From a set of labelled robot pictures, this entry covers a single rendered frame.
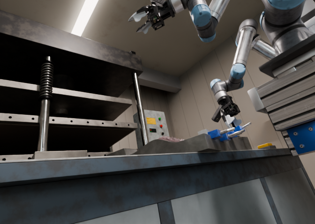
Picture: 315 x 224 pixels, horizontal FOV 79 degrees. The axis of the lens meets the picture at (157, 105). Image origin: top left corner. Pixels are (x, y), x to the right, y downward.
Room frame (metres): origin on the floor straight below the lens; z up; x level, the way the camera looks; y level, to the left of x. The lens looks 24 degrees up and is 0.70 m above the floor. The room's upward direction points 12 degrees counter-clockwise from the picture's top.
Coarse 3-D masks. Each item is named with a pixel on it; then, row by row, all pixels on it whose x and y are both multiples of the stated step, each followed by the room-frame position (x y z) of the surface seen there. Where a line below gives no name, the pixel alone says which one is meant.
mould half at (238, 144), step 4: (232, 140) 0.99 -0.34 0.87; (236, 140) 1.02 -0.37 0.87; (240, 140) 1.04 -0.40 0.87; (244, 140) 1.07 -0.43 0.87; (248, 140) 1.10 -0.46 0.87; (228, 144) 0.96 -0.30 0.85; (232, 144) 0.98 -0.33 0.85; (236, 144) 1.01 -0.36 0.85; (240, 144) 1.03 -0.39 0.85; (244, 144) 1.06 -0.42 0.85; (248, 144) 1.09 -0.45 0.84; (232, 148) 0.97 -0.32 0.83; (236, 148) 1.00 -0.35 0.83; (240, 148) 1.02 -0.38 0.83; (244, 148) 1.05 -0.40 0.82; (248, 148) 1.08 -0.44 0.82
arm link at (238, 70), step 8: (240, 24) 0.98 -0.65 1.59; (248, 24) 0.92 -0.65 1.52; (256, 24) 0.93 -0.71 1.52; (240, 32) 0.97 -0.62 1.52; (248, 32) 0.93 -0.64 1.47; (240, 40) 0.95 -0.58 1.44; (248, 40) 0.94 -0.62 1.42; (240, 48) 0.94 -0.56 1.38; (248, 48) 0.94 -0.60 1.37; (240, 56) 0.94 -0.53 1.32; (240, 64) 0.92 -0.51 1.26; (232, 72) 0.94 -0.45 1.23; (240, 72) 0.93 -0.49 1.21; (232, 80) 1.01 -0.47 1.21; (240, 80) 1.01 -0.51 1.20
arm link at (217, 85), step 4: (216, 80) 1.09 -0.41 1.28; (220, 80) 1.11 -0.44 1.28; (212, 84) 1.10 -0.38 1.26; (216, 84) 1.09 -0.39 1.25; (220, 84) 1.08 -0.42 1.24; (224, 84) 1.08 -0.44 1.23; (212, 88) 1.11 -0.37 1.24; (216, 88) 1.08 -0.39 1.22; (220, 88) 1.08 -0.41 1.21; (224, 88) 1.09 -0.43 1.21; (216, 92) 1.09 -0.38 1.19
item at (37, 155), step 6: (78, 150) 0.61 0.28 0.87; (84, 150) 0.62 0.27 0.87; (36, 156) 0.53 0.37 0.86; (42, 156) 0.54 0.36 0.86; (48, 156) 0.55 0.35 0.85; (54, 156) 0.56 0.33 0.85; (60, 156) 0.57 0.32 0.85; (66, 156) 0.58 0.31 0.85; (72, 156) 0.59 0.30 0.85; (78, 156) 0.61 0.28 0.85; (84, 156) 0.62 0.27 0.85
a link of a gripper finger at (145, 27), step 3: (147, 21) 0.67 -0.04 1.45; (144, 24) 0.69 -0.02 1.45; (147, 24) 0.69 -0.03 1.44; (150, 24) 0.68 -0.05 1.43; (141, 27) 0.70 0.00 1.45; (144, 27) 0.70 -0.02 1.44; (147, 27) 0.69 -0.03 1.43; (138, 30) 0.71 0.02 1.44; (141, 30) 0.71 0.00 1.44; (144, 30) 0.70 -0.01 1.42; (147, 30) 0.69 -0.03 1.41; (144, 33) 0.70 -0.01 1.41
